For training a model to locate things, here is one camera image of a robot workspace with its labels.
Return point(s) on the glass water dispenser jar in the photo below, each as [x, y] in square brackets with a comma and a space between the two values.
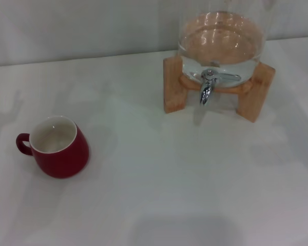
[220, 38]

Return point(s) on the chrome faucet with lever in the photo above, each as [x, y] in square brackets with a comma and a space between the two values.
[206, 92]

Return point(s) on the wooden dispenser stand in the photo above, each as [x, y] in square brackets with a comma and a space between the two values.
[172, 84]

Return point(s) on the red ceramic cup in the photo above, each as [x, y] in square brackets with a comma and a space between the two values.
[61, 159]

